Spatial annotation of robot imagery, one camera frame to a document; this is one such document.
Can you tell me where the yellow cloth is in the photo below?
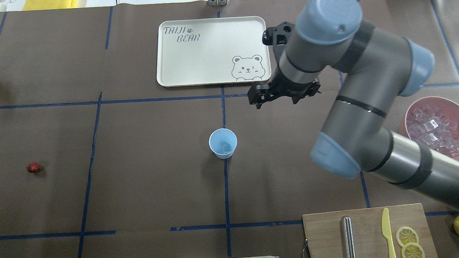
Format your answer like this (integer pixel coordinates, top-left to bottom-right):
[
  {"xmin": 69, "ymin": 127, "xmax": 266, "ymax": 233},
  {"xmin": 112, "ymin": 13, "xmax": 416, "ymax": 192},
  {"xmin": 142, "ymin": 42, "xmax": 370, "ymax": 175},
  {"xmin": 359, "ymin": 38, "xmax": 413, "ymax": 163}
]
[{"xmin": 22, "ymin": 0, "xmax": 78, "ymax": 11}]

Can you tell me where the light blue plastic cup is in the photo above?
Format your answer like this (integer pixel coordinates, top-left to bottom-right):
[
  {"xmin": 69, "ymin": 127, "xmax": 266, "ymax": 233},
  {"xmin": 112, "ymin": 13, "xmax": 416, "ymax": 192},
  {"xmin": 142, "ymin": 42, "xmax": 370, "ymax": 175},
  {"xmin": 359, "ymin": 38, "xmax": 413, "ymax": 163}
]
[{"xmin": 208, "ymin": 128, "xmax": 238, "ymax": 159}]

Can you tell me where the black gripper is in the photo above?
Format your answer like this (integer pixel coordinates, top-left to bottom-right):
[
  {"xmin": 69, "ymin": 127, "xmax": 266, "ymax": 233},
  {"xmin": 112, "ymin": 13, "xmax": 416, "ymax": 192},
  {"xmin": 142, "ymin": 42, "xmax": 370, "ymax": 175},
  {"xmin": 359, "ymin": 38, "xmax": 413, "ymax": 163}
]
[{"xmin": 248, "ymin": 68, "xmax": 321, "ymax": 110}]

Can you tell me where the wooden cutting board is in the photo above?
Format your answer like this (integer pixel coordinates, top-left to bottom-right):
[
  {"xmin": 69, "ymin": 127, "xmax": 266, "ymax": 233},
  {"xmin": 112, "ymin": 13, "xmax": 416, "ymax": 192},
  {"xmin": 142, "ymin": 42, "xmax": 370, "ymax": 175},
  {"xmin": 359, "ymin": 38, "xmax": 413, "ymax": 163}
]
[{"xmin": 302, "ymin": 203, "xmax": 439, "ymax": 258}]

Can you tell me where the lemon slice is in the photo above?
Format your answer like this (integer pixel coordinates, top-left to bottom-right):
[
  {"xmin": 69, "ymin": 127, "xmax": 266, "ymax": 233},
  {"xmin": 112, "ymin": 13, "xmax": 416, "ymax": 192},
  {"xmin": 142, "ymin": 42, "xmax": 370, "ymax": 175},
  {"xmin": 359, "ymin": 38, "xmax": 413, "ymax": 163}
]
[
  {"xmin": 395, "ymin": 227, "xmax": 420, "ymax": 247},
  {"xmin": 401, "ymin": 242, "xmax": 426, "ymax": 258}
]

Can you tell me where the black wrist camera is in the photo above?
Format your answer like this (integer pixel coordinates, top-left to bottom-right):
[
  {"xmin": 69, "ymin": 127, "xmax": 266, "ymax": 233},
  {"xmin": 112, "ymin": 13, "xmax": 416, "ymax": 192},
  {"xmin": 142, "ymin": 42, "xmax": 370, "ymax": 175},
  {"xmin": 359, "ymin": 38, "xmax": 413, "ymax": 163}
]
[{"xmin": 261, "ymin": 22, "xmax": 295, "ymax": 46}]

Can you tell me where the pink bowl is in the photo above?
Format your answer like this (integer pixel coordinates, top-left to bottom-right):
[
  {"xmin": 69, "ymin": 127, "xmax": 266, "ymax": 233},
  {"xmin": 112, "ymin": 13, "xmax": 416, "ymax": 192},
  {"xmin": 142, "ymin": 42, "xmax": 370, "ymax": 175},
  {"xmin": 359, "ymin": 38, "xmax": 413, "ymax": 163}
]
[{"xmin": 399, "ymin": 96, "xmax": 459, "ymax": 161}]

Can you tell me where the clear ice cube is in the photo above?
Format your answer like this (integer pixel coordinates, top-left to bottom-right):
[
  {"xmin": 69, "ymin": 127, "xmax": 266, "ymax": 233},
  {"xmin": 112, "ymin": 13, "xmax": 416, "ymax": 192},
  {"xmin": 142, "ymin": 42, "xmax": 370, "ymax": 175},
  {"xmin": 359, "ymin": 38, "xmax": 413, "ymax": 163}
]
[{"xmin": 222, "ymin": 144, "xmax": 233, "ymax": 154}]

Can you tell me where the steel muddler black tip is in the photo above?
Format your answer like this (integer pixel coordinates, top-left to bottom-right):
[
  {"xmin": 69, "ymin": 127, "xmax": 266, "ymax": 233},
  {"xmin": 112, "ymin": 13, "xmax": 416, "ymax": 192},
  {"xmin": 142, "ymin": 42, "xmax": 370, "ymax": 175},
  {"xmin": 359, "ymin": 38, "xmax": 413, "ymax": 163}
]
[{"xmin": 341, "ymin": 216, "xmax": 356, "ymax": 258}]

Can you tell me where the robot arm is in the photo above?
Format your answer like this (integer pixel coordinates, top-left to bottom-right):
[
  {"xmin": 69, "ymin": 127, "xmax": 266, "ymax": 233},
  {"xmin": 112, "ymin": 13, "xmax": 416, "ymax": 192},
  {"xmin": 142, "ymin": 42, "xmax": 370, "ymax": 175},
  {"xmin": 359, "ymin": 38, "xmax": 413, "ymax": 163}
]
[{"xmin": 248, "ymin": 0, "xmax": 459, "ymax": 211}]

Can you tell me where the red strawberry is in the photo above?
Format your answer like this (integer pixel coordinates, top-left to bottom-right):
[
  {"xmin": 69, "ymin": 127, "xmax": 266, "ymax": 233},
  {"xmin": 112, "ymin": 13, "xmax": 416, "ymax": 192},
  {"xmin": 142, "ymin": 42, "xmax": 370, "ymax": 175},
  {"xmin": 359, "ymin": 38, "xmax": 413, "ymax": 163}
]
[{"xmin": 26, "ymin": 161, "xmax": 41, "ymax": 174}]

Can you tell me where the yellow plastic knife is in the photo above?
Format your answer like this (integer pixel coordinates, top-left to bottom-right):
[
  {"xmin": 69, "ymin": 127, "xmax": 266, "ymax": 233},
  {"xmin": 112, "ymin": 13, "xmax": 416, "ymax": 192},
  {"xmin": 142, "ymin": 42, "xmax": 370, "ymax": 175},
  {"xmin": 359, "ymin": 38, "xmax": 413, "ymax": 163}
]
[{"xmin": 381, "ymin": 207, "xmax": 397, "ymax": 258}]

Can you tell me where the cream bear tray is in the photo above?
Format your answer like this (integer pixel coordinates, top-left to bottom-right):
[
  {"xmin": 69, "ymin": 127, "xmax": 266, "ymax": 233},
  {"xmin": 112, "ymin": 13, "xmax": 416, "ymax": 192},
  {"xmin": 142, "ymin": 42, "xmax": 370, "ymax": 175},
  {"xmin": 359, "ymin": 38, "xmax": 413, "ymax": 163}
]
[{"xmin": 156, "ymin": 16, "xmax": 272, "ymax": 87}]

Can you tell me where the pile of clear ice cubes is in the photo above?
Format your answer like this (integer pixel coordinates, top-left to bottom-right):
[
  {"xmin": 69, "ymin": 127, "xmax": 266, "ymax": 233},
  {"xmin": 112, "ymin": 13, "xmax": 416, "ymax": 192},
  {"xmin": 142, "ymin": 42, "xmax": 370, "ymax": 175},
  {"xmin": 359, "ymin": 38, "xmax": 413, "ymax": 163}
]
[{"xmin": 405, "ymin": 105, "xmax": 459, "ymax": 157}]

